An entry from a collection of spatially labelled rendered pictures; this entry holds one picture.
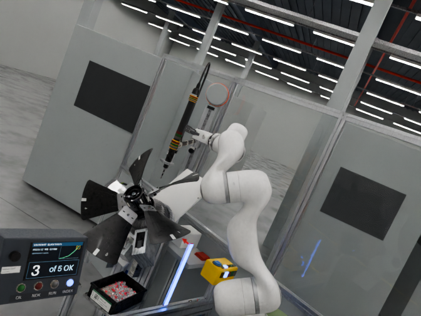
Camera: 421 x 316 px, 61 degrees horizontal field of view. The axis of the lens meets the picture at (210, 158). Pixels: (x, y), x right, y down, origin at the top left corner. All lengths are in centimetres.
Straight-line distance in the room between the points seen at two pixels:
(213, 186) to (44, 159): 379
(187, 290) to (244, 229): 158
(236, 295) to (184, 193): 106
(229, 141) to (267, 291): 51
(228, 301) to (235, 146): 51
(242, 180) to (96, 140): 330
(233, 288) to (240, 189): 35
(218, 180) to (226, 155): 9
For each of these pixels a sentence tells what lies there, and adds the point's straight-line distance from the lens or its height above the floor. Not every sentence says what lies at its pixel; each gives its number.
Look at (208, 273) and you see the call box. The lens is 192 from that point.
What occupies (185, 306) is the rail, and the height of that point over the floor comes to 86.
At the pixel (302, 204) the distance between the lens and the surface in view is 217.
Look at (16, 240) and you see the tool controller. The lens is 117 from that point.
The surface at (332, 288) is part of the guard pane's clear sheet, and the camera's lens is 213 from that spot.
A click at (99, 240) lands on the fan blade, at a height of 99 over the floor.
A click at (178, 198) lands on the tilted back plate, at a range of 220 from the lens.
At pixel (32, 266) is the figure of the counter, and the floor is 117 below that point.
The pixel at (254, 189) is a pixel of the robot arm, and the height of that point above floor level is 162.
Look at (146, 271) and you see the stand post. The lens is 241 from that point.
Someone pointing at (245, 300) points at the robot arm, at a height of 126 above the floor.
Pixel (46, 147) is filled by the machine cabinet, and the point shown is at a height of 57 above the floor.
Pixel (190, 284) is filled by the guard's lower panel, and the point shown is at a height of 60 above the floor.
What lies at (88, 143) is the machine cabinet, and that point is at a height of 85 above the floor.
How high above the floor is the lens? 181
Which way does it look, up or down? 8 degrees down
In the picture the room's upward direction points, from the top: 23 degrees clockwise
